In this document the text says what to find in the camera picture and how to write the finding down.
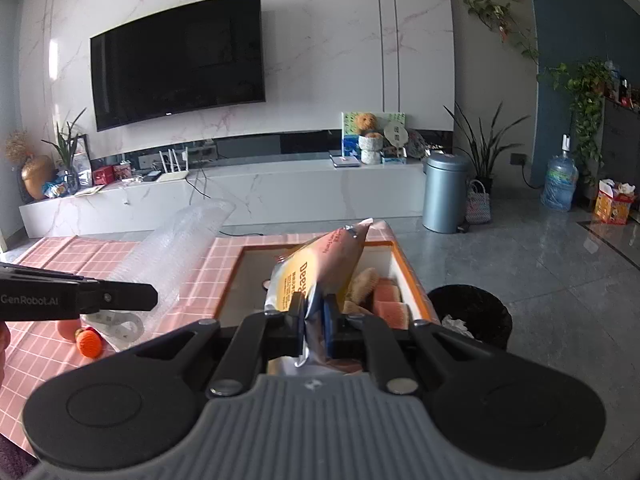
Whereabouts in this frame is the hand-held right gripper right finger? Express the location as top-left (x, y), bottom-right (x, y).
top-left (321, 294), bottom-right (501, 396)

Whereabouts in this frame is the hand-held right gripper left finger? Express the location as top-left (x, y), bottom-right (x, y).
top-left (132, 291), bottom-right (307, 400)

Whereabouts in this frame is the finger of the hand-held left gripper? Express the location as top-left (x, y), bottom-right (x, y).
top-left (79, 281), bottom-right (159, 317)

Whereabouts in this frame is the orange foam box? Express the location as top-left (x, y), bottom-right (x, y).
top-left (215, 232), bottom-right (441, 376)

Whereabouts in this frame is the pink soft block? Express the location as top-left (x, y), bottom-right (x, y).
top-left (372, 280), bottom-right (411, 328)

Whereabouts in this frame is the clear plastic wrapper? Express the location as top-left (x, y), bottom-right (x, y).
top-left (80, 309), bottom-right (146, 353)

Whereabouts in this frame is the pink checkered tablecloth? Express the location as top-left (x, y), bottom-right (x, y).
top-left (0, 220), bottom-right (396, 461)

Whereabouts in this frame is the pink plush peach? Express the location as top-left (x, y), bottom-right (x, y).
top-left (56, 317), bottom-right (83, 342)

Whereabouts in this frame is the orange knitted fruit toy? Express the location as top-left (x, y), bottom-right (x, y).
top-left (74, 327), bottom-right (105, 359)

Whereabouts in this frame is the clear bubble wrap roll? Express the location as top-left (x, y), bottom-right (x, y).
top-left (107, 199), bottom-right (236, 311)

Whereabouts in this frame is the gold vase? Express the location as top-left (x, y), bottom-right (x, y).
top-left (21, 155), bottom-right (55, 201)

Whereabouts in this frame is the crumpled white paper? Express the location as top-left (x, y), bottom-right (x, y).
top-left (440, 315), bottom-right (473, 339)

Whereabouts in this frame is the white router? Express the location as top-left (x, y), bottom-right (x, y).
top-left (157, 147), bottom-right (191, 182)

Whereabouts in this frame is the white marble television console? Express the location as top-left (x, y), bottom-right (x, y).
top-left (19, 157), bottom-right (441, 238)

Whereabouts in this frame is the green plant in glass vase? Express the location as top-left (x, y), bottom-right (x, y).
top-left (41, 107), bottom-right (88, 193)

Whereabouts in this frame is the black waste basket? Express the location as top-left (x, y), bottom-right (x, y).
top-left (427, 285), bottom-right (513, 353)

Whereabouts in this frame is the dried flower bunch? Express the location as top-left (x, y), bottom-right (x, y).
top-left (4, 130), bottom-right (32, 163)

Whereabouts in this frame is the grey blue pedal bin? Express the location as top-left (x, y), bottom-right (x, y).
top-left (422, 152), bottom-right (472, 234)

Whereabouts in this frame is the white plush toy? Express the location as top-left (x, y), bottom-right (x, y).
top-left (359, 131), bottom-right (385, 165)

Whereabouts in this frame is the painted canvas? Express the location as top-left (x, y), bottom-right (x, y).
top-left (341, 111), bottom-right (407, 163)

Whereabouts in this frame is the woven basket bag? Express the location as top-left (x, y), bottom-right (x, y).
top-left (466, 180), bottom-right (493, 225)

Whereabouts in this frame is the round hand fan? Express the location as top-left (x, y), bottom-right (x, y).
top-left (382, 122), bottom-right (408, 153)

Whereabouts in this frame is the long leaf potted plant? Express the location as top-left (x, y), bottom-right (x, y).
top-left (444, 102), bottom-right (531, 196)

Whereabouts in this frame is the black curved television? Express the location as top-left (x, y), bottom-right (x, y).
top-left (90, 0), bottom-right (266, 132)

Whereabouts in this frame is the blue water jug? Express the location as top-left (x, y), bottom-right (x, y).
top-left (540, 134), bottom-right (580, 212)

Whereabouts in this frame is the orange red gift box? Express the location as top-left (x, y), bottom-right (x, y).
top-left (593, 179), bottom-right (638, 226)

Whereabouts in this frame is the dark cabinet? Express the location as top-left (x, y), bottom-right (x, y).
top-left (597, 95), bottom-right (640, 196)

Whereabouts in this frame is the trailing pothos plant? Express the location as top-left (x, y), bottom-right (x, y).
top-left (537, 59), bottom-right (613, 186)

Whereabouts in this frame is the hanging vine plant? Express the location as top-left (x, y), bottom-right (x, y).
top-left (464, 0), bottom-right (541, 66)

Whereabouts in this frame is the black cable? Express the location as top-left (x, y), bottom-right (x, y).
top-left (187, 165), bottom-right (226, 202)

